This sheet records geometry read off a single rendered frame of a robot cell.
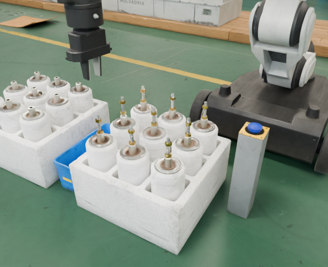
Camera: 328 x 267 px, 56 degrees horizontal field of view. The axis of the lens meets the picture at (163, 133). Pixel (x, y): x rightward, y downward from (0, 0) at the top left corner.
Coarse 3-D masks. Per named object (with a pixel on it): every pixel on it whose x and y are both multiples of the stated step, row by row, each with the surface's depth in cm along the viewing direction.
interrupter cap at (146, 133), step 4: (148, 128) 100; (160, 128) 100; (144, 132) 98; (148, 132) 99; (160, 132) 98; (164, 132) 98; (144, 136) 96; (148, 136) 96; (152, 136) 97; (156, 136) 97; (160, 136) 97; (164, 136) 97
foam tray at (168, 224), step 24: (72, 168) 96; (216, 168) 101; (96, 192) 96; (120, 192) 89; (144, 192) 86; (192, 192) 86; (216, 192) 111; (120, 216) 95; (144, 216) 89; (168, 216) 83; (192, 216) 92; (168, 240) 88
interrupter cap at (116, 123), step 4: (116, 120) 105; (120, 120) 105; (128, 120) 105; (132, 120) 105; (116, 124) 102; (120, 124) 103; (128, 124) 103; (132, 124) 102; (120, 128) 100; (124, 128) 100; (128, 128) 101
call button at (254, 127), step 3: (249, 123) 88; (252, 123) 88; (255, 123) 88; (258, 123) 88; (249, 126) 87; (252, 126) 87; (255, 126) 87; (258, 126) 87; (261, 126) 87; (249, 129) 87; (252, 129) 86; (255, 129) 86; (258, 129) 86; (261, 129) 86; (255, 132) 87; (258, 132) 87
